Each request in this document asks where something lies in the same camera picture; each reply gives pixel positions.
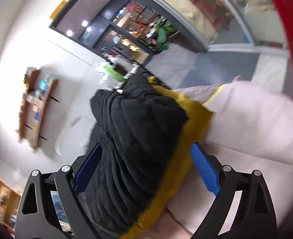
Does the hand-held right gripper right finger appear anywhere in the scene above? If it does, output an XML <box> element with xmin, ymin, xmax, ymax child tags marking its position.
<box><xmin>190</xmin><ymin>142</ymin><xmax>278</xmax><ymax>239</ymax></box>

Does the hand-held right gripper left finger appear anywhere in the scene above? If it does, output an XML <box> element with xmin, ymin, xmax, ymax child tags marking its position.
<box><xmin>15</xmin><ymin>143</ymin><xmax>103</xmax><ymax>239</ymax></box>

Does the black quilted jacket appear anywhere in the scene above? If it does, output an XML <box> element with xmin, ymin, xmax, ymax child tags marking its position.
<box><xmin>75</xmin><ymin>75</ymin><xmax>189</xmax><ymax>239</ymax></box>

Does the mustard yellow blanket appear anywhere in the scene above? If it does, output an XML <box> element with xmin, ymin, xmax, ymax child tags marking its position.
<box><xmin>119</xmin><ymin>84</ymin><xmax>227</xmax><ymax>239</ymax></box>

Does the pink dotted bedsheet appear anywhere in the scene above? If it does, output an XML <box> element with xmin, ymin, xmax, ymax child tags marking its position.
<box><xmin>151</xmin><ymin>76</ymin><xmax>293</xmax><ymax>239</ymax></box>

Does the wooden cabinet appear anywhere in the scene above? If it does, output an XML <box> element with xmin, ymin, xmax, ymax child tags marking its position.
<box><xmin>0</xmin><ymin>172</ymin><xmax>22</xmax><ymax>232</ymax></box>

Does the green and white bag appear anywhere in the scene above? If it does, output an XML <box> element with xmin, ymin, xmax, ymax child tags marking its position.
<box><xmin>98</xmin><ymin>57</ymin><xmax>139</xmax><ymax>92</ymax></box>

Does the dark framed glass window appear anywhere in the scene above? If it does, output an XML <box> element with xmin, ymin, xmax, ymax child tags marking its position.
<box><xmin>49</xmin><ymin>0</ymin><xmax>209</xmax><ymax>66</ymax></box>

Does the green plant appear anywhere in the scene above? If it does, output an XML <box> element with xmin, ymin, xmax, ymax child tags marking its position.
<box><xmin>154</xmin><ymin>21</ymin><xmax>180</xmax><ymax>51</ymax></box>

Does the red hoop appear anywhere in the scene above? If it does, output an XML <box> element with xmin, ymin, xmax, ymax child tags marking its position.
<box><xmin>260</xmin><ymin>0</ymin><xmax>293</xmax><ymax>104</ymax></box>

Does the wooden wall shelf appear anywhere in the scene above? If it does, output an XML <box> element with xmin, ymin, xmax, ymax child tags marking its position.
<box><xmin>16</xmin><ymin>67</ymin><xmax>59</xmax><ymax>150</ymax></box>

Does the orange wall sign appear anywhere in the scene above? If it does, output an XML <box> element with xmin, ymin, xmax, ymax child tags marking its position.
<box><xmin>49</xmin><ymin>0</ymin><xmax>67</xmax><ymax>19</ymax></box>

